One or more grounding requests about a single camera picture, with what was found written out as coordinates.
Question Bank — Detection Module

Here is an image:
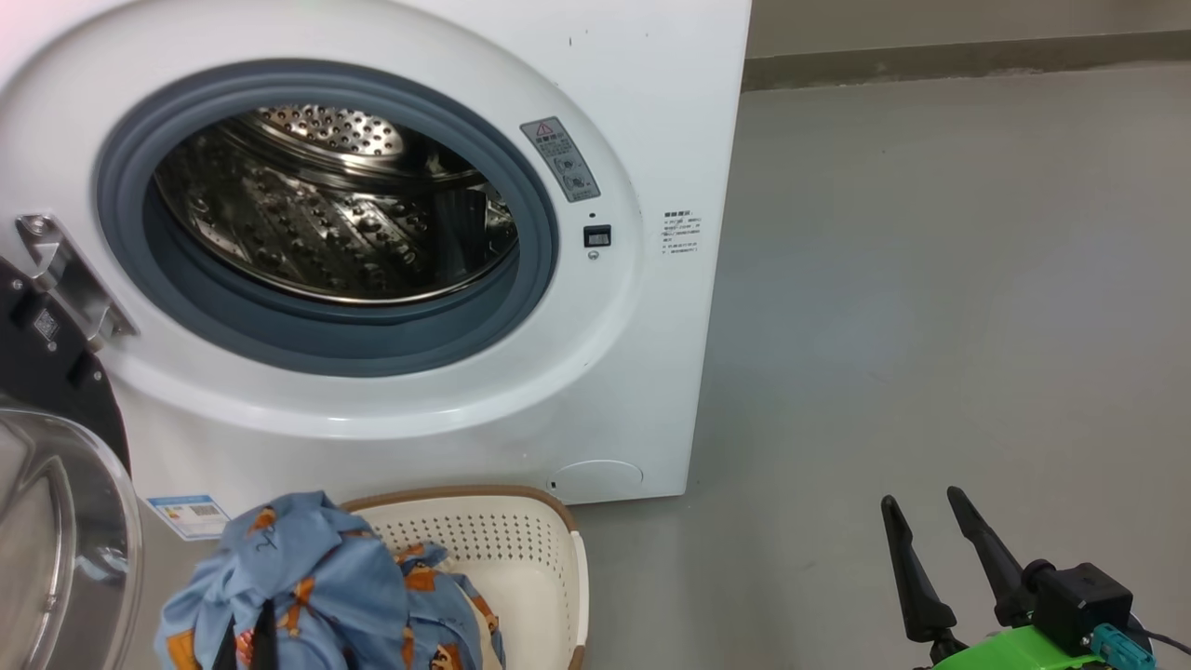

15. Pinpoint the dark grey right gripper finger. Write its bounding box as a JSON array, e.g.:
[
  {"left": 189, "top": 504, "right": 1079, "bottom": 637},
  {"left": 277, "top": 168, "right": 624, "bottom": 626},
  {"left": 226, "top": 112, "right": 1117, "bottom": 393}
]
[
  {"left": 880, "top": 495, "right": 969, "bottom": 663},
  {"left": 946, "top": 486, "right": 1036, "bottom": 629}
]

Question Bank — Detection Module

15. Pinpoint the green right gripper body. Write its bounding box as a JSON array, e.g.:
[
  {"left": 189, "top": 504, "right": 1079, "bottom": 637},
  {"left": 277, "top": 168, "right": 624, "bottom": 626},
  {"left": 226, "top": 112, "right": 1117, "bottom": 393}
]
[{"left": 917, "top": 623, "right": 1131, "bottom": 670}]

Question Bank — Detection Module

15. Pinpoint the blue cartoon print garment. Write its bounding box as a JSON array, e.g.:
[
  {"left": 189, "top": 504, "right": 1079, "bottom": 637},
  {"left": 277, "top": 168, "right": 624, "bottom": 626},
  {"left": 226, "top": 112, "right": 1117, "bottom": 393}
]
[{"left": 154, "top": 490, "right": 506, "bottom": 670}]

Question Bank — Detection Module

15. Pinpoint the black rimmed glass washer door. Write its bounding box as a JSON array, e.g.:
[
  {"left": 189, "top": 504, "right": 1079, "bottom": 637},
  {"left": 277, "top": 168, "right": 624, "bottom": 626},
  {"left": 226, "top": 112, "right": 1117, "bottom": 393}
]
[{"left": 0, "top": 256, "right": 145, "bottom": 670}]

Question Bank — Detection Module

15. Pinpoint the cream basket with brown rim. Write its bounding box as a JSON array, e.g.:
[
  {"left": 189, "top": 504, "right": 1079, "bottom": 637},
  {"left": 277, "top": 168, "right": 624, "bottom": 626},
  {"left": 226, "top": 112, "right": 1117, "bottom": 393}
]
[{"left": 340, "top": 484, "right": 590, "bottom": 670}]

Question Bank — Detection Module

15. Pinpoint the grey rubber door gasket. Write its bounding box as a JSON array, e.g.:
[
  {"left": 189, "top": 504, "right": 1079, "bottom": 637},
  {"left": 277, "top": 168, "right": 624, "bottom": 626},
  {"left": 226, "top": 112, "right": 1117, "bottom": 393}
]
[{"left": 93, "top": 58, "right": 561, "bottom": 379}]

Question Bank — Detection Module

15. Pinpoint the white washing machine body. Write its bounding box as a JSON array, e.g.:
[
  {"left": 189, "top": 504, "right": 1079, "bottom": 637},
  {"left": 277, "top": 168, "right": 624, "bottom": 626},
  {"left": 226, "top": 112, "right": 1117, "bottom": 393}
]
[{"left": 0, "top": 0, "right": 753, "bottom": 541}]

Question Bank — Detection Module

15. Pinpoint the metal door hinge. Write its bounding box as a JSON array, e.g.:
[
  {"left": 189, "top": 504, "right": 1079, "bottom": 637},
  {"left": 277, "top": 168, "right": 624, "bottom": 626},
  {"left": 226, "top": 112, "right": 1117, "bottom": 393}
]
[{"left": 14, "top": 212, "right": 139, "bottom": 353}]

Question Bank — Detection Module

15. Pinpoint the blue energy label sticker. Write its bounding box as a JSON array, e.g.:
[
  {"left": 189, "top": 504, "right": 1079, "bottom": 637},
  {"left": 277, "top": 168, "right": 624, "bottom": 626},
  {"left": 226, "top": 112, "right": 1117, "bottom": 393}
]
[{"left": 146, "top": 493, "right": 232, "bottom": 543}]

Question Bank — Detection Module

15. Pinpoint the round white filter cover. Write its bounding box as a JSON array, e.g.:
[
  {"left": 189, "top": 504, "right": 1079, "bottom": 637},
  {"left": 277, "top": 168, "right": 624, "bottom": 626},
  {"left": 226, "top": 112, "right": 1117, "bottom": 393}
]
[{"left": 549, "top": 459, "right": 645, "bottom": 505}]

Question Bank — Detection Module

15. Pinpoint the perforated steel drum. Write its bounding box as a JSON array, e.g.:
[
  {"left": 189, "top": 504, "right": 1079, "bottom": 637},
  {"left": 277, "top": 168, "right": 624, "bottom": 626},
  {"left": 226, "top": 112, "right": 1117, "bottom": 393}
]
[{"left": 152, "top": 102, "right": 519, "bottom": 306}]

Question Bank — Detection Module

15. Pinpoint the printed text label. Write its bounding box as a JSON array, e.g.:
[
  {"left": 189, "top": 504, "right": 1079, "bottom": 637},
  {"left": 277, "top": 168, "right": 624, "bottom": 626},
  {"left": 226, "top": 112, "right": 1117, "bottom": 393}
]
[{"left": 661, "top": 209, "right": 703, "bottom": 257}]

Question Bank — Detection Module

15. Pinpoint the grey warning sticker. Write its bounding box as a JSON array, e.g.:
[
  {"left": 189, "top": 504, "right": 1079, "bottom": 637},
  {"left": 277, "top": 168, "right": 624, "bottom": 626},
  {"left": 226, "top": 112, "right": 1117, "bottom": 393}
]
[{"left": 519, "top": 115, "right": 602, "bottom": 204}]

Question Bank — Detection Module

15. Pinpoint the black cable with teal connector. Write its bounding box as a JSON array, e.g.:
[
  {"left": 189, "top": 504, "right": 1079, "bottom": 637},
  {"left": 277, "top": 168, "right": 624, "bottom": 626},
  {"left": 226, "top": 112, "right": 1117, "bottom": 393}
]
[{"left": 1091, "top": 623, "right": 1191, "bottom": 670}]

